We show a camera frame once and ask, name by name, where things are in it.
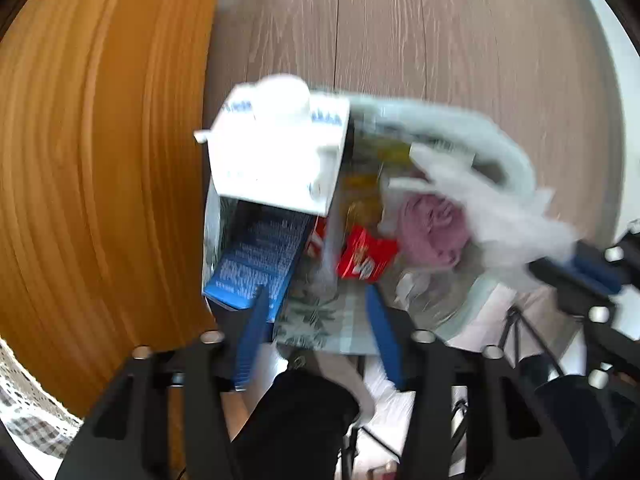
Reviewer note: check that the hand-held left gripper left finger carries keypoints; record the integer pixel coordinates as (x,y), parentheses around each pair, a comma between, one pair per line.
(250,340)

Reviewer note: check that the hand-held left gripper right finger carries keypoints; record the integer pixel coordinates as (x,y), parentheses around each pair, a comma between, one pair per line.
(385,340)

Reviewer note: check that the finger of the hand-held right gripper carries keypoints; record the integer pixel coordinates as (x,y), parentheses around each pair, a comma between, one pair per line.
(565,287)
(597,270)

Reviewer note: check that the clear plastic bag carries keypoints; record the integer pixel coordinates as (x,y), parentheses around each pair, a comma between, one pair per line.
(440,305)

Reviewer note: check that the red snack wrapper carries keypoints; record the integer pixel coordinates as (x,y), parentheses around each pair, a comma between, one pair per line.
(365,255)
(316,240)

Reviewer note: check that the dark blue box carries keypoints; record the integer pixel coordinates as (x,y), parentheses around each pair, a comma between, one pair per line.
(260,250)

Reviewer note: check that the pink cloth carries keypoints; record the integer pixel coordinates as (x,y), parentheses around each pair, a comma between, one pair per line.
(435,230)

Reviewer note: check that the yellow box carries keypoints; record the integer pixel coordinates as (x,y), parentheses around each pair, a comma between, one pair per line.
(365,185)

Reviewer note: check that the white box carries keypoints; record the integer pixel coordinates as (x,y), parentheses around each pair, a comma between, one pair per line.
(270,160)

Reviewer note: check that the person's black trousers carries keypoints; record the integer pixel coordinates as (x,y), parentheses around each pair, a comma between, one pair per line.
(295,425)

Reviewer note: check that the checkered blanket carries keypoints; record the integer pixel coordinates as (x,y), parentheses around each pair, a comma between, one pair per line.
(30,425)

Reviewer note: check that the wooden bed frame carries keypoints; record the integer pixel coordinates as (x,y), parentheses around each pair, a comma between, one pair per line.
(100,160)

